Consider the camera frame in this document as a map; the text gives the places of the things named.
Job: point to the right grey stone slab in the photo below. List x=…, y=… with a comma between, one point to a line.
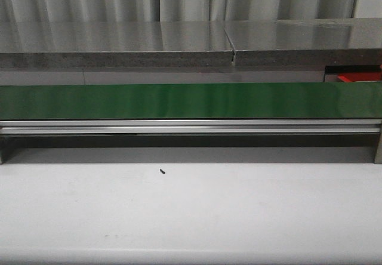
x=318, y=42

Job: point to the red plastic tray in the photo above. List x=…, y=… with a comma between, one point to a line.
x=359, y=77

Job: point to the grey stone slab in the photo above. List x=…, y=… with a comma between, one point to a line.
x=65, y=45
x=318, y=42

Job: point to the left grey stone slab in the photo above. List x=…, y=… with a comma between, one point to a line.
x=65, y=45

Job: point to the right steel conveyor leg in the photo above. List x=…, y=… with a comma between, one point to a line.
x=375, y=145

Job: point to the green conveyor belt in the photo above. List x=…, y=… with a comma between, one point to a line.
x=192, y=101

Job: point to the aluminium conveyor frame rail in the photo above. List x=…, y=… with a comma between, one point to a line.
x=193, y=126

